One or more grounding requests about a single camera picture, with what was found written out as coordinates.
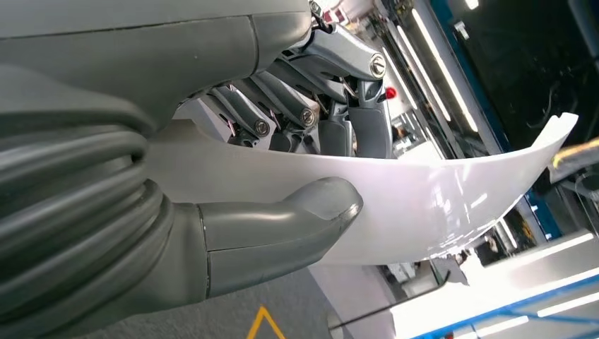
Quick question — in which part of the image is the blue steel shelf rack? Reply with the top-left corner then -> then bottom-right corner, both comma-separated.
429,0 -> 565,240

